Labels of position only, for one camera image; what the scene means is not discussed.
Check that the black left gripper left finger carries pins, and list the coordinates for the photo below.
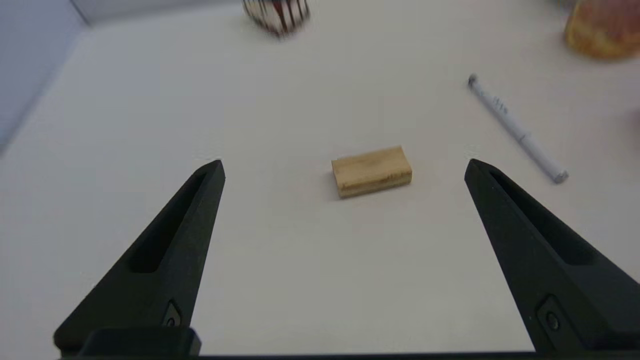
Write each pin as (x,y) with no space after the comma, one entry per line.
(165,270)

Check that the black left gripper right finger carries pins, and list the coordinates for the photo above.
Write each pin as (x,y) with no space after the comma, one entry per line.
(560,260)

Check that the white pen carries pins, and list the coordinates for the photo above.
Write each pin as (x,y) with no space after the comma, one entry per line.
(515,129)

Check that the small wooden block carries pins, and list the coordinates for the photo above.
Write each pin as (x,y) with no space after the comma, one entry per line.
(371,171)

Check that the cream puff pastry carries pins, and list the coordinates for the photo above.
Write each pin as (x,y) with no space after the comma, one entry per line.
(602,27)

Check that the chocolate cake slice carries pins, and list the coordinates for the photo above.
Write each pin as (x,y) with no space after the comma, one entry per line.
(278,14)

